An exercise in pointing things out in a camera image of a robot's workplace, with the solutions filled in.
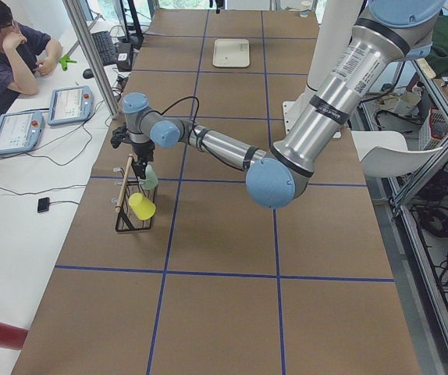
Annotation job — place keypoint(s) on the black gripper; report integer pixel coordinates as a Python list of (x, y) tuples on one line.
[(143, 150)]

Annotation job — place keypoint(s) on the pale green plastic cup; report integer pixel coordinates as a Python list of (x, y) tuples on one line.
[(151, 181)]

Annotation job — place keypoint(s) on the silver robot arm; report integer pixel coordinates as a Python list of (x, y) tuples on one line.
[(385, 32)]

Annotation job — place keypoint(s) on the yellow plastic cup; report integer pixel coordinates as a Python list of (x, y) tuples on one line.
[(142, 207)]

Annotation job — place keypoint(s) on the cream rabbit tray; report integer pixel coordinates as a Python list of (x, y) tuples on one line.
[(231, 53)]

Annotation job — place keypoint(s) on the paper cup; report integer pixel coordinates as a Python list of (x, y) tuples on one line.
[(305, 8)]

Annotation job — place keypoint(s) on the teach pendant far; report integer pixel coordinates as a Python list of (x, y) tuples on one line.
[(70, 105)]

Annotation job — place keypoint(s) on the teach pendant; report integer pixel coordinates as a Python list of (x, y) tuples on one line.
[(70, 105), (20, 131)]

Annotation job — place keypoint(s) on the black computer mouse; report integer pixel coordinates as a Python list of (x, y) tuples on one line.
[(87, 74)]

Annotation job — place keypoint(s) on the small black device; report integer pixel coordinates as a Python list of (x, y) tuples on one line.
[(43, 204)]

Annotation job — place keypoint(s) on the black box on desk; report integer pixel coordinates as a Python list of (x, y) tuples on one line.
[(124, 58)]

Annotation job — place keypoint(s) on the teach pendant near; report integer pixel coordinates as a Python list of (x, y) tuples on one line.
[(20, 131)]

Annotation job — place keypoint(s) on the green clamp tool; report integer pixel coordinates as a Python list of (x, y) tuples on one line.
[(65, 61)]

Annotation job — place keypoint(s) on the black keyboard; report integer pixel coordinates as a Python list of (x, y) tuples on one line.
[(106, 49)]

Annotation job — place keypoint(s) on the seated person in blue shirt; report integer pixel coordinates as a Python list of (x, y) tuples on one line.
[(24, 54)]

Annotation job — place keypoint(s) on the white chair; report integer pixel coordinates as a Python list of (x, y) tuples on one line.
[(385, 154)]

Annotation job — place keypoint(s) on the white plastic basket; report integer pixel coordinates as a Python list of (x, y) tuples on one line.
[(433, 130)]

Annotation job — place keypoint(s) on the wooden rack handle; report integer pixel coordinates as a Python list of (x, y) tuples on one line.
[(124, 184)]

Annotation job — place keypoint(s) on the black wire cup rack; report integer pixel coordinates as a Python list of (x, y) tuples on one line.
[(126, 221)]

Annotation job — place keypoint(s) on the aluminium frame post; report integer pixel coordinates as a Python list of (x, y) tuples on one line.
[(77, 19)]

